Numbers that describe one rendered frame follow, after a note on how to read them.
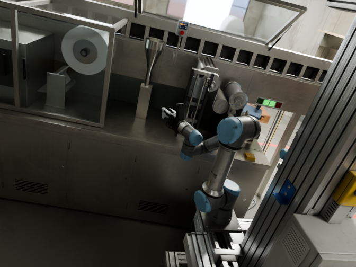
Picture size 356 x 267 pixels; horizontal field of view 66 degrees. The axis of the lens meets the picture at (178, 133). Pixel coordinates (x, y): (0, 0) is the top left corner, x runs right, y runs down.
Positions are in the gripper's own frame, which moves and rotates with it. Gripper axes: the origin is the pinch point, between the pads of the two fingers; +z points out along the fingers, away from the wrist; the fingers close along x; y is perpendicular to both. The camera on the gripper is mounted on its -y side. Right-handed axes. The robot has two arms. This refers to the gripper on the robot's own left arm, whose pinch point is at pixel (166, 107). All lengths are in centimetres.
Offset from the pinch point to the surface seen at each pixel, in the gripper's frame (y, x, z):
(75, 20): -29, -47, 50
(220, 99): -7, 57, 12
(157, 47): -27, 10, 45
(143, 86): 5, 13, 52
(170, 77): -4, 42, 61
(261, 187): 88, 176, 2
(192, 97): -4.2, 30.9, 14.4
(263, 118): 65, 361, 156
